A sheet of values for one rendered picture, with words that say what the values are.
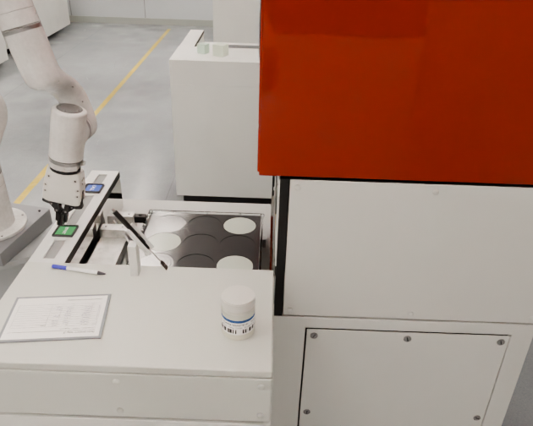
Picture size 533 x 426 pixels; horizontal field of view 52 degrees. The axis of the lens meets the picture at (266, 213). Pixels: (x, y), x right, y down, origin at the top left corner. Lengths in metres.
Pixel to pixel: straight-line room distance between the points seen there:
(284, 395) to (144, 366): 0.63
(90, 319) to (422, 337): 0.86
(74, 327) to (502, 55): 1.05
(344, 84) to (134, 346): 0.70
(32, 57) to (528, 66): 1.08
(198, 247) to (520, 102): 0.91
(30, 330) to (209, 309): 0.38
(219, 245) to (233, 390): 0.56
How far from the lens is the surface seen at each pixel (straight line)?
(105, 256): 1.62
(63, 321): 1.28
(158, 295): 1.31
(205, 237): 1.63
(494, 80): 1.25
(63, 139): 1.43
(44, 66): 1.41
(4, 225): 1.83
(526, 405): 2.62
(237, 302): 1.13
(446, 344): 1.60
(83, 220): 1.65
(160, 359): 1.15
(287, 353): 1.56
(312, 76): 1.17
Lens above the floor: 1.76
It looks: 29 degrees down
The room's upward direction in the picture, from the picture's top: 2 degrees clockwise
